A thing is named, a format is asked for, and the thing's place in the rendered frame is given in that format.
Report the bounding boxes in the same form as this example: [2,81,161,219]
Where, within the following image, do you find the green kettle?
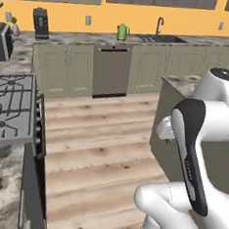
[115,22,131,43]

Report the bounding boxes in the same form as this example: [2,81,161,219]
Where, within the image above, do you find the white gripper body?
[155,114,178,142]

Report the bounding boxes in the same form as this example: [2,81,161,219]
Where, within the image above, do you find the green base cupboards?
[126,34,229,104]
[27,38,98,103]

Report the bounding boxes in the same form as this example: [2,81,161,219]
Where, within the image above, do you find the dark sink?
[135,31,190,47]

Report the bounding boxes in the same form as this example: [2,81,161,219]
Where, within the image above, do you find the black toaster oven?
[0,21,17,64]

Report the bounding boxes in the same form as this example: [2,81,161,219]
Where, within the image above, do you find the grey dishwasher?
[89,44,133,103]

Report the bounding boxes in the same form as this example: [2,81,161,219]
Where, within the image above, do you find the green kitchen island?
[144,70,229,197]

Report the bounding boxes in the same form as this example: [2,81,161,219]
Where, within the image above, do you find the black hob knob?
[34,136,44,149]
[34,110,44,123]
[34,124,44,136]

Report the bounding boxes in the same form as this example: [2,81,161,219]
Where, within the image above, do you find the black oven door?
[16,141,55,229]

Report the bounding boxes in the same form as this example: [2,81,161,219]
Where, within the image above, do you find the dark tap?
[154,16,166,37]

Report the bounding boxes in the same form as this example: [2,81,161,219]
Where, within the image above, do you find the black coffee machine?
[29,6,53,42]

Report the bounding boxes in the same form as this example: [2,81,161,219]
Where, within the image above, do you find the small plant in vase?
[9,15,23,37]

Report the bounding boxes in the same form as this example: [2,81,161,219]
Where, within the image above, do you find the grey gas hob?
[0,70,54,154]

